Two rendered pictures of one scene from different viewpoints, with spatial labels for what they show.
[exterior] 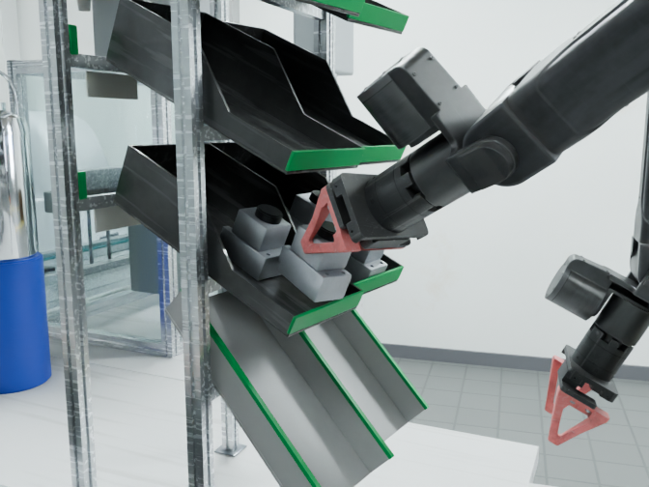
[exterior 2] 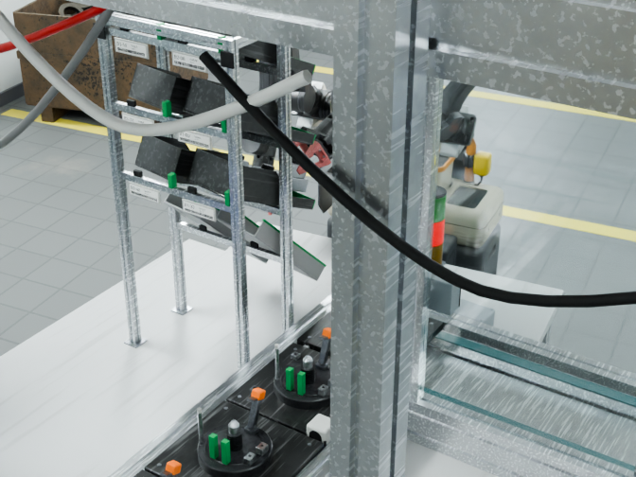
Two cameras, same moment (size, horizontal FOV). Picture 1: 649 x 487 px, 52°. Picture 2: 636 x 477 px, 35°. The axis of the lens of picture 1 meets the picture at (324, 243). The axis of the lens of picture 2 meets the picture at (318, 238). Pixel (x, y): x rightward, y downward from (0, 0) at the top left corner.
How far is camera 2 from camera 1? 2.25 m
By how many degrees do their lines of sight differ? 77
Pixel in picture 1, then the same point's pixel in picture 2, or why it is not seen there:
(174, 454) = (130, 364)
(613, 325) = (272, 150)
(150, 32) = not seen: hidden behind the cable
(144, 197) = (247, 186)
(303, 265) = (298, 180)
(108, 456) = (117, 393)
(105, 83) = (201, 138)
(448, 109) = not seen: hidden behind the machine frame
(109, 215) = (206, 211)
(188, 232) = (288, 188)
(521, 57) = not seen: outside the picture
